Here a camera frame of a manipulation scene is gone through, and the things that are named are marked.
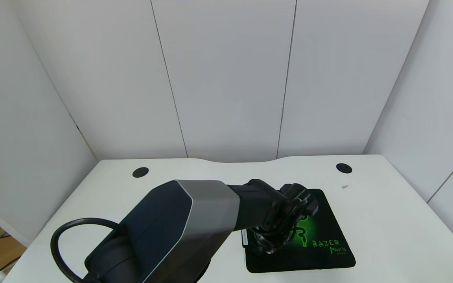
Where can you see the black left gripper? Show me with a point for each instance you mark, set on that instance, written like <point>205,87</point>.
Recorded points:
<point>247,238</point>

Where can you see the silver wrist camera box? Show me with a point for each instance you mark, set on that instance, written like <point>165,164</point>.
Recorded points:
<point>244,237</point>

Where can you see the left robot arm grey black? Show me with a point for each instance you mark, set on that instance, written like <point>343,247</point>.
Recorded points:
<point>179,224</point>

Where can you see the black green Razer mouse pad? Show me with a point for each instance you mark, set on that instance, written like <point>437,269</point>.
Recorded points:
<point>328,220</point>

